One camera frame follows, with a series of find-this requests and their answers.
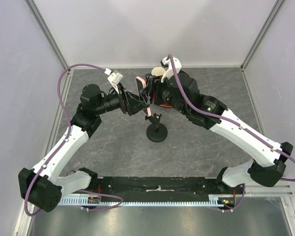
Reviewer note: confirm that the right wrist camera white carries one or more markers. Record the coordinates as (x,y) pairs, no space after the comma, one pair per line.
(171,65)

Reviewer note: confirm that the slotted cable duct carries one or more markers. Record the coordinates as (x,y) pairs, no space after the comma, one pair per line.
(87,200)

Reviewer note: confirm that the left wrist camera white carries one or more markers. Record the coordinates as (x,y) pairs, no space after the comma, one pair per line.
(114,78)

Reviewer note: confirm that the red round tray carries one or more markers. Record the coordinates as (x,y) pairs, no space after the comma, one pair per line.
(164,105)

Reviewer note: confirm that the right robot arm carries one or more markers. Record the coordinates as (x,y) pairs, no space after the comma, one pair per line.
(180,91)

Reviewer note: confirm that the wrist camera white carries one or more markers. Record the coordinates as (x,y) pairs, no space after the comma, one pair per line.
(171,65)
(114,78)

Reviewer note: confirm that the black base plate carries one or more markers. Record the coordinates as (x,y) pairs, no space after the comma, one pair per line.
(156,188)

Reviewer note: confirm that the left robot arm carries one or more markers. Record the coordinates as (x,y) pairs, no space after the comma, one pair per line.
(42,185)

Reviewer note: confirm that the dark green mug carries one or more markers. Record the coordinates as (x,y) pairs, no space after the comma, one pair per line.
(156,72)

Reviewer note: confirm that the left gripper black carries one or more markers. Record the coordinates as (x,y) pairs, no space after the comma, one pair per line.
(126,100)

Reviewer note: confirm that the black phone stand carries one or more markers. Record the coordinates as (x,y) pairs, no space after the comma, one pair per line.
(156,131)

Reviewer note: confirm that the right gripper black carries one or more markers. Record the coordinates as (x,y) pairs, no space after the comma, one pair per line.
(147,93)

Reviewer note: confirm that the phone with pink case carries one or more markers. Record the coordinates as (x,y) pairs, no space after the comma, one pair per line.
(143,94)

